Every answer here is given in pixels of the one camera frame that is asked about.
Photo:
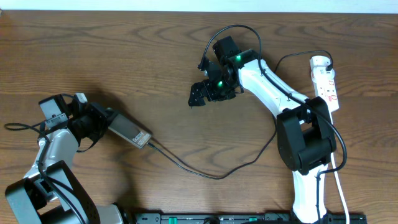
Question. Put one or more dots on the white power strip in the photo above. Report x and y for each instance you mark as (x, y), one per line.
(324, 86)

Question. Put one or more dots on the white charger plug adapter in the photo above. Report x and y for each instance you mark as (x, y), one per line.
(319, 60)

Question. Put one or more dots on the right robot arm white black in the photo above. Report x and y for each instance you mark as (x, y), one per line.
(305, 139)

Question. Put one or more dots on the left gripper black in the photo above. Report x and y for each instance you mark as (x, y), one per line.
(102, 118)

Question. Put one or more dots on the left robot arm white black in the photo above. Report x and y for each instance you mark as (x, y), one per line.
(50, 192)

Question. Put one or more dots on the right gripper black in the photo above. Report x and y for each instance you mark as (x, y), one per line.
(211, 95)

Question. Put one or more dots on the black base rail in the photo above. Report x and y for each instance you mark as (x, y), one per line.
(156, 218)

